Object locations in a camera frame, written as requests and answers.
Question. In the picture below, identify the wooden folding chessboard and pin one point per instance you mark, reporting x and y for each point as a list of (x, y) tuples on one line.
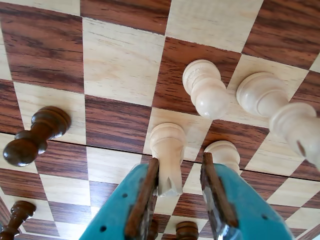
[(120, 62)]

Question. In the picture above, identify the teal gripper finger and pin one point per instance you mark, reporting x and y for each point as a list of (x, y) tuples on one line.
[(120, 207), (237, 207)]

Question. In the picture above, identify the light wooden knight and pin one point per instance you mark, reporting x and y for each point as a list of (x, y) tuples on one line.
[(167, 150)]

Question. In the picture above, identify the dark wooden pawn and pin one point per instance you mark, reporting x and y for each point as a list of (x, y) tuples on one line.
[(18, 215), (42, 130)]

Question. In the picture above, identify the light wooden queen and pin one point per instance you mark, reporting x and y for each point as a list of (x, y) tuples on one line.
[(222, 152)]

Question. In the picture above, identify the light wooden bishop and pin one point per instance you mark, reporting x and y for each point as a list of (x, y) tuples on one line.
[(262, 95)]

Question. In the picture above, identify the light wooden pawn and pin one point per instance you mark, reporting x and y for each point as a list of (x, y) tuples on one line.
[(205, 87)]

